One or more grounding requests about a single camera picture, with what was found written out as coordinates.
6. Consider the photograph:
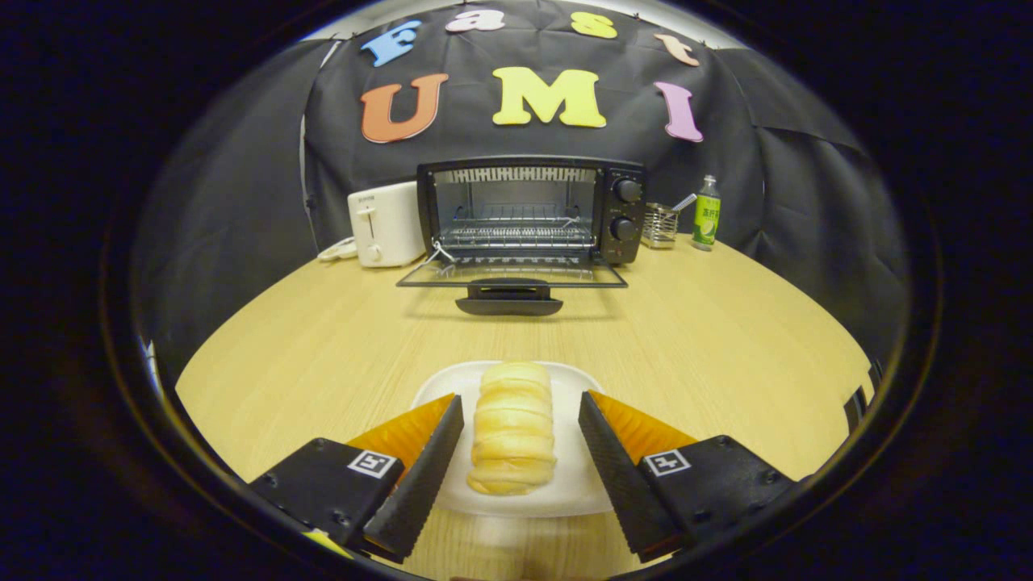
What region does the golden bread roll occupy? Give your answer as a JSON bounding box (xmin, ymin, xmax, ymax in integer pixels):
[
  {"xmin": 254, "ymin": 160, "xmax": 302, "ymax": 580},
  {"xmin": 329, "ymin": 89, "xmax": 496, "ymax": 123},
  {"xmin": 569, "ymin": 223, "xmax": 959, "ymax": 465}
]
[{"xmin": 466, "ymin": 361, "xmax": 558, "ymax": 496}]

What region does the black backdrop cloth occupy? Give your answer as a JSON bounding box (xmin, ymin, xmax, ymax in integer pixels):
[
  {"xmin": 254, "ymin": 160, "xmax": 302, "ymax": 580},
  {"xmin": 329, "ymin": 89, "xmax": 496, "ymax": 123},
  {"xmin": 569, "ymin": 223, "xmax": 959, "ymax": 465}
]
[{"xmin": 133, "ymin": 0, "xmax": 909, "ymax": 380}]

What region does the metal wire basket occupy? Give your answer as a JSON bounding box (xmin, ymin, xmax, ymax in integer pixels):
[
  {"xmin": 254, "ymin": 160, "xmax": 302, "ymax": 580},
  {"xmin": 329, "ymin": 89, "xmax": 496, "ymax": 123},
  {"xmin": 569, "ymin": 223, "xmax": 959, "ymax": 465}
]
[{"xmin": 642, "ymin": 203, "xmax": 680, "ymax": 249}]

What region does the white pop-up toaster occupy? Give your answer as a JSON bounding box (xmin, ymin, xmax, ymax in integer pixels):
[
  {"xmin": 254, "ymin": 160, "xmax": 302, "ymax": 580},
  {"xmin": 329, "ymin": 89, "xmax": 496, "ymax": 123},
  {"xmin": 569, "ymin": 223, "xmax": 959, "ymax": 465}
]
[{"xmin": 347, "ymin": 181, "xmax": 427, "ymax": 269}]

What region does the black toaster oven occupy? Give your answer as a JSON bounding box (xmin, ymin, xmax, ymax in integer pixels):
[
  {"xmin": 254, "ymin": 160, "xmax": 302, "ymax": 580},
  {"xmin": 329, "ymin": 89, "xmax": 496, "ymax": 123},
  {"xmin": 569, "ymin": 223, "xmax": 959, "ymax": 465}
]
[{"xmin": 395, "ymin": 155, "xmax": 648, "ymax": 316}]

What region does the white rectangular plate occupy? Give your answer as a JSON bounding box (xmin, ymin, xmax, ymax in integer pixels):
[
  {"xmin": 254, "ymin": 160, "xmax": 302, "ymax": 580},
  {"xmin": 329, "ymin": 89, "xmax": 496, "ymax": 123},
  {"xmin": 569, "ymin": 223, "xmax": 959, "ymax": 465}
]
[{"xmin": 410, "ymin": 360, "xmax": 618, "ymax": 518}]

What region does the green drink bottle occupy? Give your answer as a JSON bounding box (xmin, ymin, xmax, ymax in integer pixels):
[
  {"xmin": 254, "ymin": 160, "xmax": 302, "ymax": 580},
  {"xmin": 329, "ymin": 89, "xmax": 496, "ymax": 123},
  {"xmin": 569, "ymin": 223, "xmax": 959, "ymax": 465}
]
[{"xmin": 692, "ymin": 175, "xmax": 721, "ymax": 252}]

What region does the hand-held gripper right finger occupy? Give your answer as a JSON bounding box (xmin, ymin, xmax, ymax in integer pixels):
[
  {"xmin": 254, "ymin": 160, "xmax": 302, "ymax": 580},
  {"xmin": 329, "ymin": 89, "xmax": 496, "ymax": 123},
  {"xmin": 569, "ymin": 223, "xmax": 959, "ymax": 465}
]
[{"xmin": 578, "ymin": 391, "xmax": 800, "ymax": 563}]

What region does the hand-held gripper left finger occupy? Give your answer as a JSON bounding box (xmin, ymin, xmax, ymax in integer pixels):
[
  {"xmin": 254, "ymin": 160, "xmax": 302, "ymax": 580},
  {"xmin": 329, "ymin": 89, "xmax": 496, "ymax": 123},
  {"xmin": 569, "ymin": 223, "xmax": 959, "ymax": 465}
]
[{"xmin": 249, "ymin": 393, "xmax": 466, "ymax": 563}]

